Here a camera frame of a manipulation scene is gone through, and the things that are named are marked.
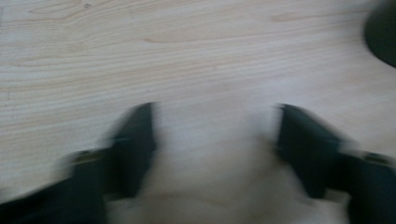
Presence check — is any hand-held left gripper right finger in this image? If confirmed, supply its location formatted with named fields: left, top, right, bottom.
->
left=275, top=103, right=344, bottom=200

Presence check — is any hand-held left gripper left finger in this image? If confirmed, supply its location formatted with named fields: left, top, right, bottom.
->
left=102, top=102, right=157, bottom=201

